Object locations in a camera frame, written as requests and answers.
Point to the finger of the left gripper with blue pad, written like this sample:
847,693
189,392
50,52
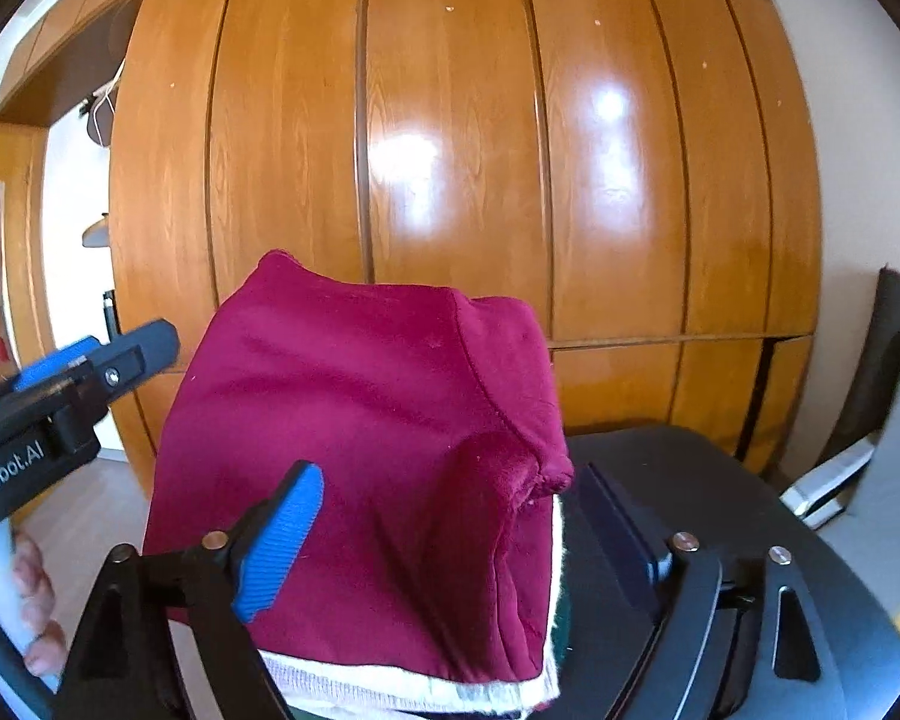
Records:
55,362

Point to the wooden panelled wardrobe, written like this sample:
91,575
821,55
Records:
640,172

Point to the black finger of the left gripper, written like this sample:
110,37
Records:
97,374

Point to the grey yellow blue armchair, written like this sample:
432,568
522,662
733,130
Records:
851,497

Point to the white folded garment underneath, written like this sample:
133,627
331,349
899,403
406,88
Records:
320,690

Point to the crimson red knit sweater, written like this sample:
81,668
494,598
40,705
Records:
434,420

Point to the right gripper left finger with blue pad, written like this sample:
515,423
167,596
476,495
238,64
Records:
122,662

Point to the person's left hand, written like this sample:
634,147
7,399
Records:
47,653

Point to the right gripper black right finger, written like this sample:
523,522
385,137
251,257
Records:
755,650

